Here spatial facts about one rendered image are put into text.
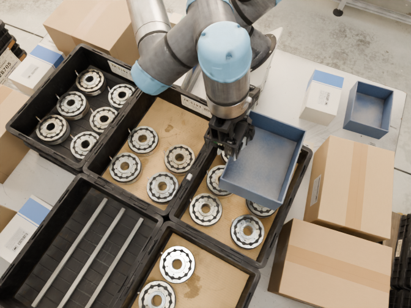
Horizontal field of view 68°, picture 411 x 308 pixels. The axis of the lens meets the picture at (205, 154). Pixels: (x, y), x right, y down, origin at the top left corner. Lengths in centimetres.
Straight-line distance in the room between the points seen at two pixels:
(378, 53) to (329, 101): 149
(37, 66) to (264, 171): 102
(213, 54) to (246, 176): 41
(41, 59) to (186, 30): 99
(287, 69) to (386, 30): 159
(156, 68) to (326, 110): 84
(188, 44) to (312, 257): 71
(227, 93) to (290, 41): 210
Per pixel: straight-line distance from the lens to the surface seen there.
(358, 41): 275
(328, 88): 133
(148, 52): 59
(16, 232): 117
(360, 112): 144
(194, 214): 95
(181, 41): 54
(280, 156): 81
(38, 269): 108
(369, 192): 111
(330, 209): 104
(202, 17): 52
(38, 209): 116
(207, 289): 96
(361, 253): 105
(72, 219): 106
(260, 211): 98
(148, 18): 64
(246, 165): 78
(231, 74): 45
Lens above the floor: 179
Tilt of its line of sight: 67 degrees down
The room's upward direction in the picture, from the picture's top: 3 degrees clockwise
